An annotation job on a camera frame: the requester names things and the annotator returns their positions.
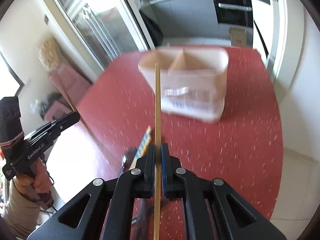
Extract bag of white balls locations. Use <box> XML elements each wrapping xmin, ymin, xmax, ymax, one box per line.
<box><xmin>39</xmin><ymin>36</ymin><xmax>62</xmax><ymax>73</ymax></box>

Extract dark translucent spoon left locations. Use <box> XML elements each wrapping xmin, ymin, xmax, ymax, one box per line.
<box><xmin>122</xmin><ymin>147</ymin><xmax>137</xmax><ymax>172</ymax></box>

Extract grey kitchen counter cabinets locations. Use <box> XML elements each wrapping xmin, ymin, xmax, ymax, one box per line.
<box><xmin>140</xmin><ymin>0</ymin><xmax>253</xmax><ymax>40</ymax></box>

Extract person left hand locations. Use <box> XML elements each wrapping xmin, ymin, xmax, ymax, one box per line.
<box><xmin>14</xmin><ymin>159</ymin><xmax>52</xmax><ymax>200</ymax></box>

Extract pink plastic utensil holder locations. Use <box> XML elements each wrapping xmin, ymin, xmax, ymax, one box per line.
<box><xmin>138</xmin><ymin>47</ymin><xmax>229</xmax><ymax>123</ymax></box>

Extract person left forearm sleeve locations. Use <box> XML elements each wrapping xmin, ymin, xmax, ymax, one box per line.
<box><xmin>2</xmin><ymin>180</ymin><xmax>41</xmax><ymax>239</ymax></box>

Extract glass sliding door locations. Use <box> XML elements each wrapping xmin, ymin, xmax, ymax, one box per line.
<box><xmin>54</xmin><ymin>0</ymin><xmax>149</xmax><ymax>69</ymax></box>

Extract blue patterned chopstick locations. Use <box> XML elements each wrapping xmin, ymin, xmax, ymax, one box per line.
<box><xmin>129</xmin><ymin>126</ymin><xmax>152</xmax><ymax>170</ymax></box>

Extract pink plastic stool stack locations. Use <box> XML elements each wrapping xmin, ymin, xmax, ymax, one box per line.
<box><xmin>40</xmin><ymin>60</ymin><xmax>92</xmax><ymax>121</ymax></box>

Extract black built-in oven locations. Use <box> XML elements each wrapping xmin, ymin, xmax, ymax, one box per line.
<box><xmin>213</xmin><ymin>0</ymin><xmax>253</xmax><ymax>28</ymax></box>

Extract cardboard box on floor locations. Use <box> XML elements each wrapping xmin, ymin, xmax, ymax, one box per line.
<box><xmin>229</xmin><ymin>28</ymin><xmax>247</xmax><ymax>47</ymax></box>

